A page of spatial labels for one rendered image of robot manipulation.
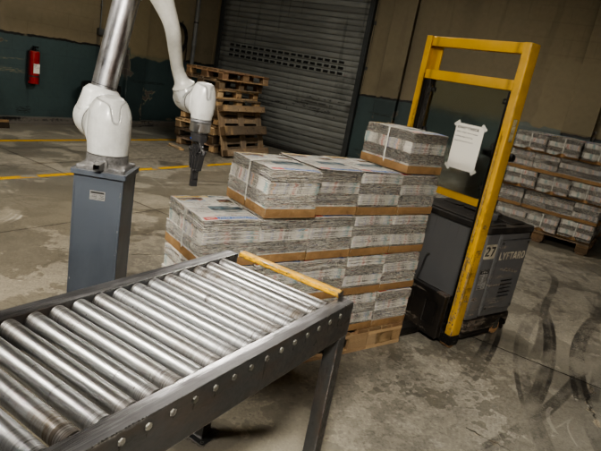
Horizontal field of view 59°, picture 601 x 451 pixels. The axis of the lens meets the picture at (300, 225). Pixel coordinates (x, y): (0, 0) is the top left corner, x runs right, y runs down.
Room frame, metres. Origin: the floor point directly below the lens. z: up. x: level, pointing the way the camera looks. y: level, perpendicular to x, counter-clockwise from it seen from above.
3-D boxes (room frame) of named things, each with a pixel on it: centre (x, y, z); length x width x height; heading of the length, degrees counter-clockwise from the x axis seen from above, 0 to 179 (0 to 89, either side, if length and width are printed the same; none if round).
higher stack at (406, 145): (3.11, -0.50, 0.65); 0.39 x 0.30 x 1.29; 39
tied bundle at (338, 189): (2.76, -0.04, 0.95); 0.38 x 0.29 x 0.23; 38
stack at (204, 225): (2.66, 0.06, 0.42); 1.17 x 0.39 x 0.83; 129
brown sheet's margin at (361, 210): (2.93, -0.27, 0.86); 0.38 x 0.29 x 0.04; 38
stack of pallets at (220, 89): (9.29, 1.69, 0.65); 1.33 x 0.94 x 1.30; 153
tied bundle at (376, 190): (2.93, -0.27, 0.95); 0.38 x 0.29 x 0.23; 38
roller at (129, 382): (1.09, 0.43, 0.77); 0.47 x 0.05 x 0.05; 59
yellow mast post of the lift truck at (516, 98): (3.13, -1.05, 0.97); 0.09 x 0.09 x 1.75; 39
